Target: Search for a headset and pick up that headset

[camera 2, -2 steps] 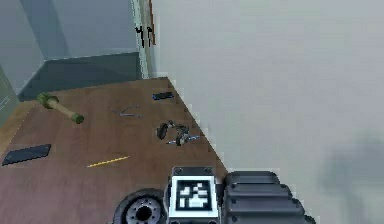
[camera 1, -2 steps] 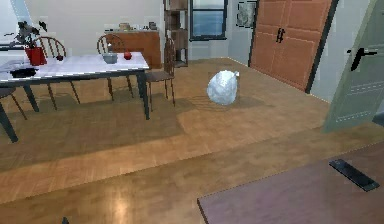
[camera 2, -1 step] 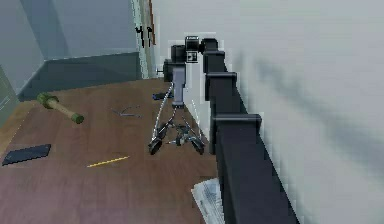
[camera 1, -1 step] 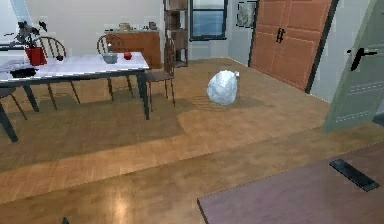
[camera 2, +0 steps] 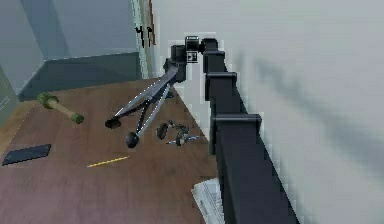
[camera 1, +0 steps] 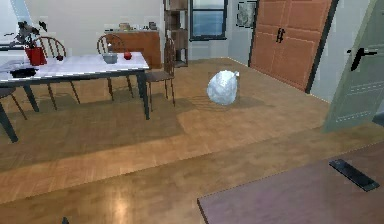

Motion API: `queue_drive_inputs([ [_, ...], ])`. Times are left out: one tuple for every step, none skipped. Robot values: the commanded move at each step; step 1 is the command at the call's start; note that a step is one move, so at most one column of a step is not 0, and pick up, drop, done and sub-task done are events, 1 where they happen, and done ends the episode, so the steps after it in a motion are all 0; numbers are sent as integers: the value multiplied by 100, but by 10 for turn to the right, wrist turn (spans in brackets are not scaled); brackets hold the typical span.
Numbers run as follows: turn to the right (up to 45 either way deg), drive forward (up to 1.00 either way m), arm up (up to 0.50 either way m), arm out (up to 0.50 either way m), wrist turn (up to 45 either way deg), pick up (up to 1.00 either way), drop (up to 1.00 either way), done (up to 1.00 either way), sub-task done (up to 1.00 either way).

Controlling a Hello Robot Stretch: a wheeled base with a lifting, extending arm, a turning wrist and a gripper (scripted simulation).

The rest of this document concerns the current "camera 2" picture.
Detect brown wooden table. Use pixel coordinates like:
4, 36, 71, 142
0, 77, 221, 224

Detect white newspaper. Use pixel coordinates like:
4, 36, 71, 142
191, 177, 226, 224

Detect black door handle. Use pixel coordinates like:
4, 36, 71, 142
146, 26, 154, 48
135, 26, 146, 48

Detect yellow pencil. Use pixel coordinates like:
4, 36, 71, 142
86, 155, 130, 169

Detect dark flat phone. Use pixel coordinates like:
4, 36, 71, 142
1, 143, 52, 167

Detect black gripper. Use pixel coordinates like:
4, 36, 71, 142
104, 44, 188, 150

